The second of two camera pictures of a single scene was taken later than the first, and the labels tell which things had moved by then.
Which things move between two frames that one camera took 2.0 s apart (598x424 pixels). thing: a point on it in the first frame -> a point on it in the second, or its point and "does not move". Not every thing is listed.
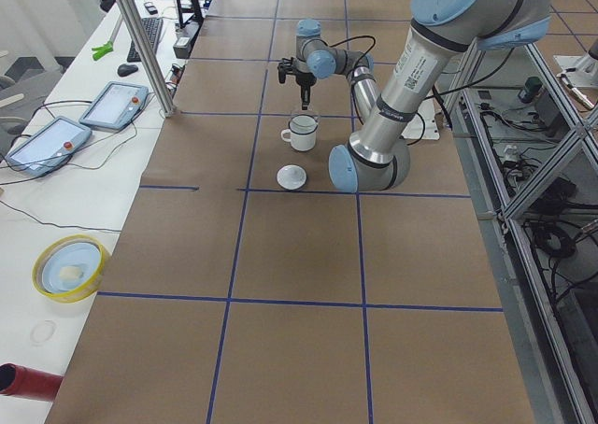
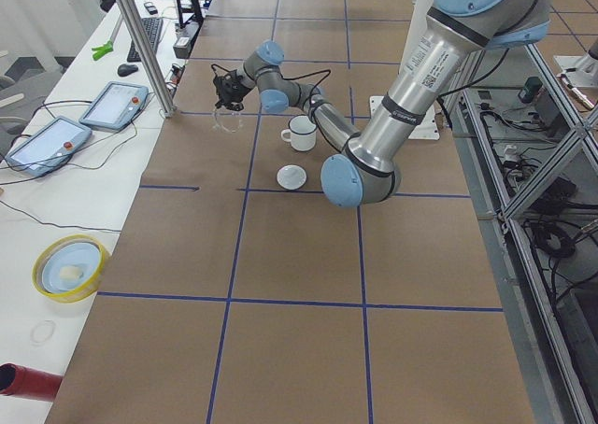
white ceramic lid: (291, 176) does not move
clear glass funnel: (304, 121) -> (230, 120)
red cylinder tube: (16, 380) does not move
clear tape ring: (43, 332) does not move
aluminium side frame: (530, 155) does not move
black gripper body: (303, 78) -> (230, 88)
